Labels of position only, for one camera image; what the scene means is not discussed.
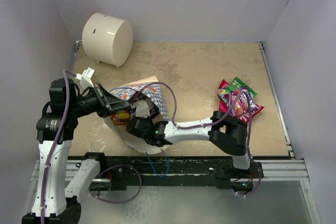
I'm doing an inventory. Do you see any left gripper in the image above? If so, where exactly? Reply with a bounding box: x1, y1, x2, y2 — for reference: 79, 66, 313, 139
69, 82, 130, 119

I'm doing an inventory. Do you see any blue checkered paper bag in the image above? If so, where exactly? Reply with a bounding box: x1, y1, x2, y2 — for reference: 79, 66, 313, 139
104, 76, 170, 158

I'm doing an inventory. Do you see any purple Fox's berries candy bag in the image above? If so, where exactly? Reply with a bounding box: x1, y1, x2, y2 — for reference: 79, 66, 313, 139
218, 86, 258, 118

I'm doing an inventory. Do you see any red Real snack bag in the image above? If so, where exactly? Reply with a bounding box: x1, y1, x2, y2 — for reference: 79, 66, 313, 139
218, 79, 264, 123

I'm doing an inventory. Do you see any green Fox's candy bag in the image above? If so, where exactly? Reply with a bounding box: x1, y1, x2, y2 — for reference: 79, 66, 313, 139
227, 77, 257, 97

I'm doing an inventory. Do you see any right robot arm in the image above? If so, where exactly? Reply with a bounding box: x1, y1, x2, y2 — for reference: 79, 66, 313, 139
126, 111, 262, 179

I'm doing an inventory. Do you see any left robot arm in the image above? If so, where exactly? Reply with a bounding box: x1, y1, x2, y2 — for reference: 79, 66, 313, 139
22, 78, 130, 223

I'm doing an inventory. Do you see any white cylindrical container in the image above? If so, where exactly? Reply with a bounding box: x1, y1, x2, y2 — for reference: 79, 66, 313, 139
82, 13, 133, 67

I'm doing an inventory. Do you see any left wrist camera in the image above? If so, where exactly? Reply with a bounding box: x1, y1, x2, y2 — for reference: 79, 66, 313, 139
75, 67, 95, 89

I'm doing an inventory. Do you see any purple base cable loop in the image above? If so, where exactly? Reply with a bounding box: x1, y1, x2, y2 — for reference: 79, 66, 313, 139
88, 165, 142, 205

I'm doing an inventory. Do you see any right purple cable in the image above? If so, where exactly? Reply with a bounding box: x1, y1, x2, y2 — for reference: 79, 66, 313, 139
130, 81, 263, 198

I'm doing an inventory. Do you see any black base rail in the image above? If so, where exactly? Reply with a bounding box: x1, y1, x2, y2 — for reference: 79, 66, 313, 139
94, 156, 257, 190

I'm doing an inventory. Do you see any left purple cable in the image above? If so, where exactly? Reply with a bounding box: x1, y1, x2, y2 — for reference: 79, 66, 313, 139
39, 69, 82, 224

